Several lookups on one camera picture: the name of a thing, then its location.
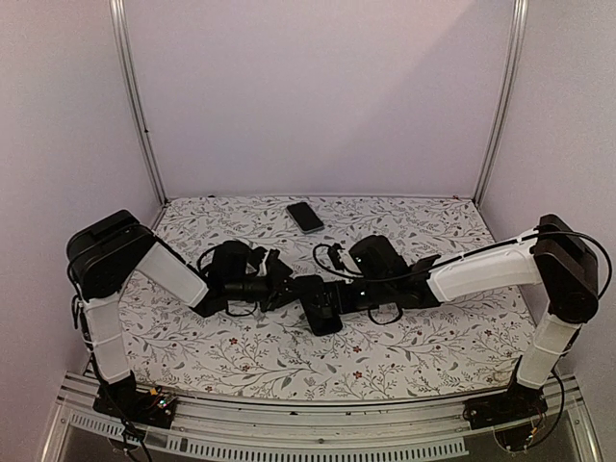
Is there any aluminium frame post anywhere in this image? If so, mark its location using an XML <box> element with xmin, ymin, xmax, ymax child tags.
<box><xmin>109</xmin><ymin>0</ymin><xmax>168</xmax><ymax>207</ymax></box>
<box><xmin>473</xmin><ymin>0</ymin><xmax>529</xmax><ymax>210</ymax></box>

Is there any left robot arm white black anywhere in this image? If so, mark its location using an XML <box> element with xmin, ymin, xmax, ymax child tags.
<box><xmin>66</xmin><ymin>210</ymin><xmax>295</xmax><ymax>418</ymax></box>

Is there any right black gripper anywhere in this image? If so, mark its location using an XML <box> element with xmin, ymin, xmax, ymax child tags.
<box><xmin>305</xmin><ymin>278</ymin><xmax>394</xmax><ymax>319</ymax></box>

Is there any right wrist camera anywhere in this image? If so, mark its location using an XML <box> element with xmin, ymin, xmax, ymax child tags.
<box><xmin>327</xmin><ymin>244</ymin><xmax>357</xmax><ymax>274</ymax></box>

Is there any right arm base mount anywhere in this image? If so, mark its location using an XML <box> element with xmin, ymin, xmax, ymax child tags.
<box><xmin>462</xmin><ymin>388</ymin><xmax>548</xmax><ymax>429</ymax></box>

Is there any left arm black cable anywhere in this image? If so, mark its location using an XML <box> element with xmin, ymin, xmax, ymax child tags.
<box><xmin>195</xmin><ymin>244</ymin><xmax>227</xmax><ymax>280</ymax></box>

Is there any phone in clear case far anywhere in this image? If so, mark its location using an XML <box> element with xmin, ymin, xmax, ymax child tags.
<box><xmin>285</xmin><ymin>201</ymin><xmax>324</xmax><ymax>234</ymax></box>

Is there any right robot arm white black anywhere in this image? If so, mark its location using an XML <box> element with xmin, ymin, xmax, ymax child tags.
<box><xmin>312</xmin><ymin>215</ymin><xmax>609</xmax><ymax>420</ymax></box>

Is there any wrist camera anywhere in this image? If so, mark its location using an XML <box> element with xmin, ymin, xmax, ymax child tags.
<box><xmin>253</xmin><ymin>246</ymin><xmax>282</xmax><ymax>276</ymax></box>
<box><xmin>327</xmin><ymin>244</ymin><xmax>357</xmax><ymax>274</ymax></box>

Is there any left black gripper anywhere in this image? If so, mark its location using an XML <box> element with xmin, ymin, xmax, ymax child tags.
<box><xmin>225</xmin><ymin>265</ymin><xmax>309</xmax><ymax>312</ymax></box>

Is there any front aluminium rail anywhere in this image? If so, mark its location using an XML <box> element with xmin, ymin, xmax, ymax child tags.
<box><xmin>41</xmin><ymin>373</ymin><xmax>605</xmax><ymax>461</ymax></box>

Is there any left aluminium frame post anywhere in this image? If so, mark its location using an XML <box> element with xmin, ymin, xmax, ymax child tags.
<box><xmin>109</xmin><ymin>0</ymin><xmax>168</xmax><ymax>207</ymax></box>

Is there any right aluminium frame post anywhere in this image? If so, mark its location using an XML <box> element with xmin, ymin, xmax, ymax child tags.
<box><xmin>473</xmin><ymin>0</ymin><xmax>529</xmax><ymax>210</ymax></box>

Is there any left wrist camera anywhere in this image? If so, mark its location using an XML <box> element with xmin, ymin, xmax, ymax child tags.
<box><xmin>253</xmin><ymin>246</ymin><xmax>282</xmax><ymax>276</ymax></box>

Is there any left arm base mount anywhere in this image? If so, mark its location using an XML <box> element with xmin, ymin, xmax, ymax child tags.
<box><xmin>92</xmin><ymin>384</ymin><xmax>177</xmax><ymax>429</ymax></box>

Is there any floral patterned table mat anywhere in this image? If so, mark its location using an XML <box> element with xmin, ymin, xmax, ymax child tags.
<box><xmin>119</xmin><ymin>196</ymin><xmax>534</xmax><ymax>401</ymax></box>

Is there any black phone case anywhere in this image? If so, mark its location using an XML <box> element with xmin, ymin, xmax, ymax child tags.
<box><xmin>295</xmin><ymin>275</ymin><xmax>343</xmax><ymax>337</ymax></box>

